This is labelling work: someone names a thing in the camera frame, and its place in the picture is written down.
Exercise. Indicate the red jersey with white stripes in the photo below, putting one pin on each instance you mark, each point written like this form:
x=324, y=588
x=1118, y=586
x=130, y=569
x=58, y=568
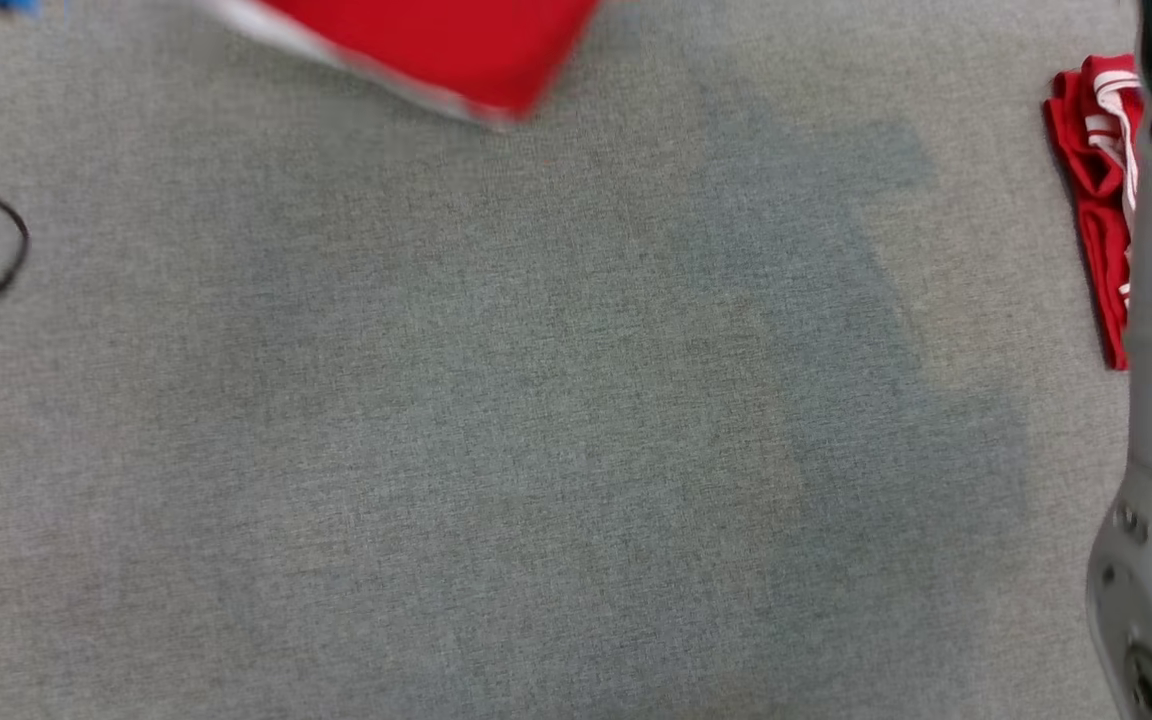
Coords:
x=1096, y=200

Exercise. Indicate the red shirt pile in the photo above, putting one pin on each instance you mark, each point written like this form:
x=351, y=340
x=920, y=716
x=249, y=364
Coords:
x=436, y=45

